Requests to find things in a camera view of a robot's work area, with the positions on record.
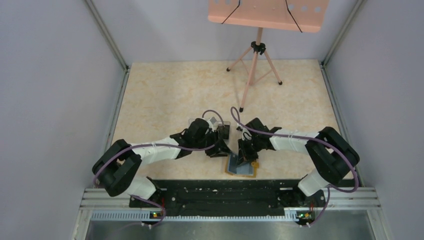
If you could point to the clear plastic card box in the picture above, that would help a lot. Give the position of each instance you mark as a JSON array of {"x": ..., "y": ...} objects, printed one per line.
[{"x": 215, "y": 123}]

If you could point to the white slotted cable duct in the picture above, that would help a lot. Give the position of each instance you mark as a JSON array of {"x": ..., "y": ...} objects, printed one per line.
[{"x": 148, "y": 216}]

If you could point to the pink music stand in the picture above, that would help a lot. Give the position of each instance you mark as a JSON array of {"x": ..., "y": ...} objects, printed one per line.
[{"x": 304, "y": 16}]

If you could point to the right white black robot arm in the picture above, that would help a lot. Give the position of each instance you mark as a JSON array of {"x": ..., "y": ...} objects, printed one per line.
[{"x": 333, "y": 158}]

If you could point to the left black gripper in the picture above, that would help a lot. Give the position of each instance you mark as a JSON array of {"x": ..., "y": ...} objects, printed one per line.
[{"x": 222, "y": 149}]

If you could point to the orange leather card holder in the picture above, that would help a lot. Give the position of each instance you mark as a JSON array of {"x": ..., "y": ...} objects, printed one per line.
[{"x": 248, "y": 170}]

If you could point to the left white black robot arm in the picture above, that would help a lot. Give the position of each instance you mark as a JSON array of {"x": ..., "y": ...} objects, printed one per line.
[{"x": 116, "y": 170}]

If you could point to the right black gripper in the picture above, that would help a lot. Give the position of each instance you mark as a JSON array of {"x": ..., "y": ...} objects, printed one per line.
[{"x": 243, "y": 153}]

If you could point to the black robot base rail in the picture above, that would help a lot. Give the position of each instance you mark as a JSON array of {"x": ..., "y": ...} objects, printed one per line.
[{"x": 229, "y": 198}]

